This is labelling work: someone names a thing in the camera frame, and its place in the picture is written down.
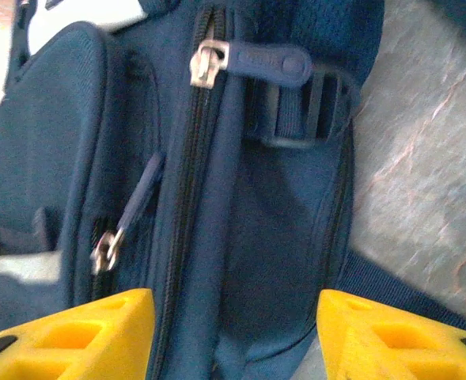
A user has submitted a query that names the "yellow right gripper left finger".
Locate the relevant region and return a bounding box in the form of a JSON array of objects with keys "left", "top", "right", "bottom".
[{"left": 0, "top": 287, "right": 157, "bottom": 380}]

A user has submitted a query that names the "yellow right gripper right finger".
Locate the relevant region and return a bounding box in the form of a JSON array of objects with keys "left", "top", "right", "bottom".
[{"left": 317, "top": 288, "right": 466, "bottom": 380}]

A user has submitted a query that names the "navy blue student backpack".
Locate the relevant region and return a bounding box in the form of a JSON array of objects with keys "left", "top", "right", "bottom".
[{"left": 0, "top": 0, "right": 466, "bottom": 380}]

